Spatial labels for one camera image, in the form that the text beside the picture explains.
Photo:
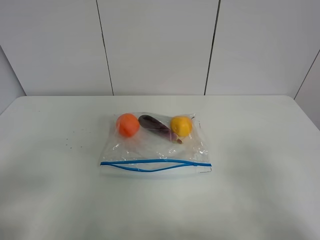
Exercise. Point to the purple eggplant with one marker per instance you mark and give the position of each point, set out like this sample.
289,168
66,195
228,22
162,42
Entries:
156,127

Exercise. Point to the orange tomato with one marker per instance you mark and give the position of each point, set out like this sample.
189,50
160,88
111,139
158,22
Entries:
127,125

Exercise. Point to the clear zip bag blue seal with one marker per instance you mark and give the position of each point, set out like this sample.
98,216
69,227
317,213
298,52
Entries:
147,153

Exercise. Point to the yellow lemon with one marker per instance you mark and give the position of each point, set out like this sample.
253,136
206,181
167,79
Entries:
181,125

